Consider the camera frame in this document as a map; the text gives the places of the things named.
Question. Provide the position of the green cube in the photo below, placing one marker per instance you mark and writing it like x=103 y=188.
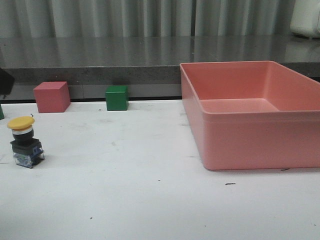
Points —
x=117 y=98

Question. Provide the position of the white kitchen appliance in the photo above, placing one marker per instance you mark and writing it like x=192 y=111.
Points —
x=305 y=20

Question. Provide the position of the pink cube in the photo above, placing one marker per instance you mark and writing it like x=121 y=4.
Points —
x=52 y=97

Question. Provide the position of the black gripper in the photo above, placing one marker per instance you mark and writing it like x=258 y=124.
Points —
x=6 y=83

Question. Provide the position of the grey stone counter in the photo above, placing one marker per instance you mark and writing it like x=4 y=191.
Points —
x=145 y=60

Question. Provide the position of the yellow push button switch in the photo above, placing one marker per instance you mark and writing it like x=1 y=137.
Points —
x=27 y=150

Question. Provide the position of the dark green block at edge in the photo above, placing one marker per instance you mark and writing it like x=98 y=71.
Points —
x=1 y=113

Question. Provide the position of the pink plastic bin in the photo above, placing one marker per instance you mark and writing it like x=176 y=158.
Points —
x=252 y=115

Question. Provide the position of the grey curtain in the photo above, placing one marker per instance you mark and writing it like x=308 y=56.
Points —
x=143 y=18

